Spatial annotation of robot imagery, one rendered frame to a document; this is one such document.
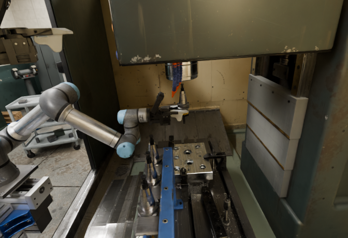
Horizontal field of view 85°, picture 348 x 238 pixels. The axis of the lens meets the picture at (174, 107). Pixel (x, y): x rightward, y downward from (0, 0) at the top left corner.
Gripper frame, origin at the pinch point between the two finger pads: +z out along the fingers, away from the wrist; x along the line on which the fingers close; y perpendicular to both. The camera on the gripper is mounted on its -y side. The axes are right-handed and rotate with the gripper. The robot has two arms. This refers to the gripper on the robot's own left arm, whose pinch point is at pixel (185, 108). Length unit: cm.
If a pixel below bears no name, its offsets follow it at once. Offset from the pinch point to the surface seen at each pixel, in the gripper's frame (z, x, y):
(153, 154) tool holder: -15.2, 30.4, 5.7
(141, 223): -17, 56, 9
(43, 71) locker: -344, -413, 31
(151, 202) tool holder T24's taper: -14, 52, 6
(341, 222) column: 62, 35, 44
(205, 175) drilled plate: 7.7, 11.8, 34.4
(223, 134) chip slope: 39, -71, 59
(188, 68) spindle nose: 1.9, 7.5, -21.8
